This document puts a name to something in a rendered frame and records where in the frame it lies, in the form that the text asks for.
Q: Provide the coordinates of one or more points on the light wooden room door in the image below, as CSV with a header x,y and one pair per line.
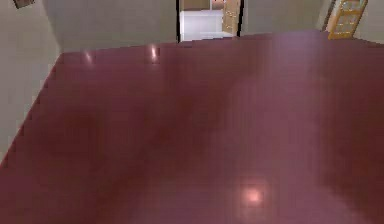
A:
x,y
230,15

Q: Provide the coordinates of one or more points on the wooden glass-paned room door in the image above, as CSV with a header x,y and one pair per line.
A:
x,y
347,18

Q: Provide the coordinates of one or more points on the framed wall picture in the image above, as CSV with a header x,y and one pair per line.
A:
x,y
22,2

